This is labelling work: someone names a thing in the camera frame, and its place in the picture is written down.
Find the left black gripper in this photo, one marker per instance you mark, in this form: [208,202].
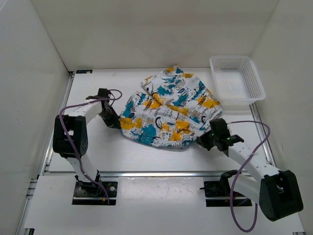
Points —
[114,123]

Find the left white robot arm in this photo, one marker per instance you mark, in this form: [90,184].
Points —
[70,137]

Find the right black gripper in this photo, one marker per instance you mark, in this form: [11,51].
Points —
[202,140]

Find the patterned white shorts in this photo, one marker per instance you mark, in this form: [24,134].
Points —
[172,109]

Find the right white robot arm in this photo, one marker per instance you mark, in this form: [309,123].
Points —
[276,192]

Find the white plastic basket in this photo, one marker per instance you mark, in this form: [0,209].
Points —
[237,82]

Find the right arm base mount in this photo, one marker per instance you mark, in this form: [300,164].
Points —
[216,197]

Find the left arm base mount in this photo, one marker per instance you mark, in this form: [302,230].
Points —
[87,193]

